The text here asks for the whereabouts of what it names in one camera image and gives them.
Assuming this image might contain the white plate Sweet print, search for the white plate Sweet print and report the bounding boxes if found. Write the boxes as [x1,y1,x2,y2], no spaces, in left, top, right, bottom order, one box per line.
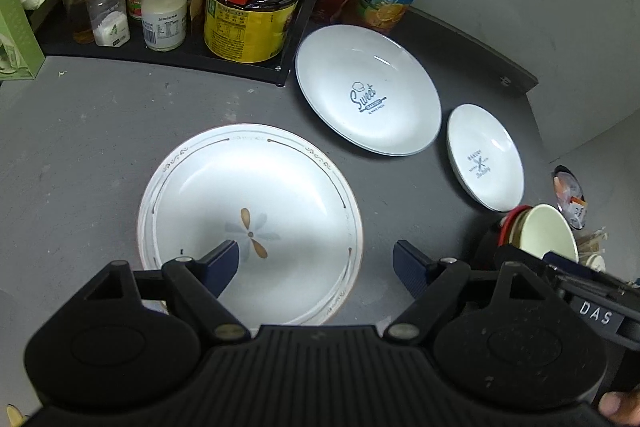
[295,25,442,157]

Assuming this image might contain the person right hand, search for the person right hand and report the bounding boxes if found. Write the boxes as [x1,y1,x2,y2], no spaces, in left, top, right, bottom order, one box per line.
[599,390,640,426]

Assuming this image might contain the large flat white plate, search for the large flat white plate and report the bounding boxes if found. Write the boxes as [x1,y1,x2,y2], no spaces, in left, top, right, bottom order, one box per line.
[137,124,363,331]

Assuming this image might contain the red and black bowl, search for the red and black bowl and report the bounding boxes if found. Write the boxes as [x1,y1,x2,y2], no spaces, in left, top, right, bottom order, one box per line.
[497,205,532,247]

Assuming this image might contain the pot with plastic bags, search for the pot with plastic bags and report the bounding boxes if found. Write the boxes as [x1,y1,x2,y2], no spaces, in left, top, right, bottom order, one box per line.
[552,165,588,230]

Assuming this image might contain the small clear spice jar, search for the small clear spice jar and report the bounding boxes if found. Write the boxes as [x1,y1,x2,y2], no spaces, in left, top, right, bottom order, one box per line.
[87,0,130,48]

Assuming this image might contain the small white appliance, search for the small white appliance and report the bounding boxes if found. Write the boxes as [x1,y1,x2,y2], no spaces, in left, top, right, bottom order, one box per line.
[582,254,606,272]

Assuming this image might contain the green carton box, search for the green carton box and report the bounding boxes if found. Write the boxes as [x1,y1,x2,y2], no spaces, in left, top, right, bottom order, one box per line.
[0,0,44,81]

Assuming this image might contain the small white Bakery plate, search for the small white Bakery plate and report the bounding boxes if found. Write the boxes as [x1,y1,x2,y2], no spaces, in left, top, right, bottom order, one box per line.
[447,104,525,212]

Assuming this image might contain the black metal shelf rack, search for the black metal shelf rack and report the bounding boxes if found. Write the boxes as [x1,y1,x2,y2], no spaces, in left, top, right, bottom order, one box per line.
[36,0,316,87]

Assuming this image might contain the cream bowl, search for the cream bowl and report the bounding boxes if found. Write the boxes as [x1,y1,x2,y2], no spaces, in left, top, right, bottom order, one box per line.
[508,206,532,247]
[518,204,579,262]

